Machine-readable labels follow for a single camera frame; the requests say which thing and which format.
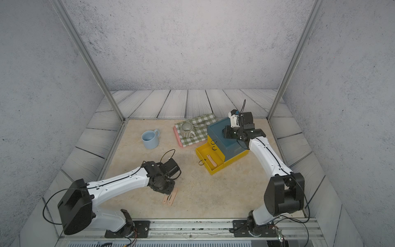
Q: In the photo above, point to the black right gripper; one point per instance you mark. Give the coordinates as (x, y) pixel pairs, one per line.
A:
(227, 133)

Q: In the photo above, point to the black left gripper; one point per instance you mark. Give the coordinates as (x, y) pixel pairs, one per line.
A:
(169, 191)

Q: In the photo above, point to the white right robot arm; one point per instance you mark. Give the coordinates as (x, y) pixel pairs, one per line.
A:
(284, 193)

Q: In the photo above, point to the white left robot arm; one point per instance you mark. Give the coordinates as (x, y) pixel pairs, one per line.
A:
(80, 206)

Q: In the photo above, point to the teal drawer cabinet box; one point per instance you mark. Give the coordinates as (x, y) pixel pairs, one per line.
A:
(233, 147)

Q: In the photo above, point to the light blue mug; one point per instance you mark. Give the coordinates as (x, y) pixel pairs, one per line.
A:
(151, 139)

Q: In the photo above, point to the pink tray under cloth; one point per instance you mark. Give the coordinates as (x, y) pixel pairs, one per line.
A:
(177, 136)

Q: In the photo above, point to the green checkered cloth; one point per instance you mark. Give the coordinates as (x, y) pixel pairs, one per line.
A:
(200, 124)

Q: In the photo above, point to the green striped ceramic cup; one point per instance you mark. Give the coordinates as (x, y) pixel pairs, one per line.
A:
(187, 130)

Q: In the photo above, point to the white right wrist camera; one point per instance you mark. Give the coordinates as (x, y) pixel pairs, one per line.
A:
(233, 115)

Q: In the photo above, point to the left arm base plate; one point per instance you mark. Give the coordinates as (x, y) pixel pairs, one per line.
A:
(139, 229)

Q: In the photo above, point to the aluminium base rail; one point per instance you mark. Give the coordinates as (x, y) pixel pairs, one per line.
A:
(285, 232)

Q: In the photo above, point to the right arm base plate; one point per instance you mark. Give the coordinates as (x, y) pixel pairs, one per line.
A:
(244, 229)

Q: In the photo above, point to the aluminium frame post right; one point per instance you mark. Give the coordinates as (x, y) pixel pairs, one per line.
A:
(317, 6)

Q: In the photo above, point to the aluminium frame post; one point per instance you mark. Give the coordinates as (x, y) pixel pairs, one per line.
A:
(73, 33)
(317, 6)

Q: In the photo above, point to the aluminium frame post left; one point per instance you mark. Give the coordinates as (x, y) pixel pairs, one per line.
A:
(73, 33)

